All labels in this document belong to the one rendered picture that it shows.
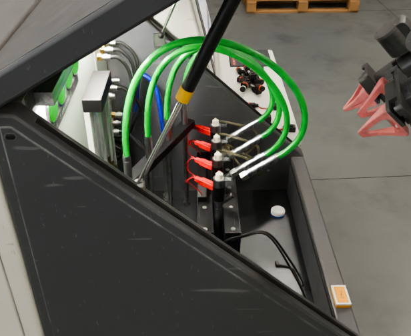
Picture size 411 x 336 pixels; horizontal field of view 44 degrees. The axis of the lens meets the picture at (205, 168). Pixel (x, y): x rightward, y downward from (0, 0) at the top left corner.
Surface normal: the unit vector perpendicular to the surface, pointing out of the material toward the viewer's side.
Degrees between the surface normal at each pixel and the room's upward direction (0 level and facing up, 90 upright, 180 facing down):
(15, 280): 90
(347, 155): 0
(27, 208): 90
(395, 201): 0
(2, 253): 90
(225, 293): 90
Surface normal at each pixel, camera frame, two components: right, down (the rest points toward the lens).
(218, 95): 0.02, 0.57
